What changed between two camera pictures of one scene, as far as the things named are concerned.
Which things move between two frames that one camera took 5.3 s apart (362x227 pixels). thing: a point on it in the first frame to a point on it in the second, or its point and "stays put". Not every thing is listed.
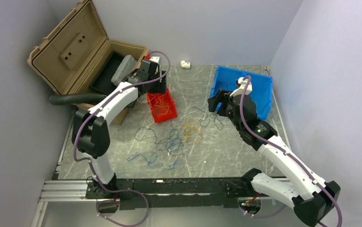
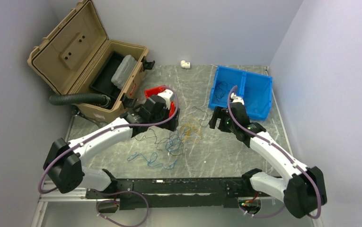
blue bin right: [261, 92] stays put
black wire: [210, 117] stays put
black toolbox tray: [102, 82] stays put
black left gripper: [161, 87] to [171, 126]
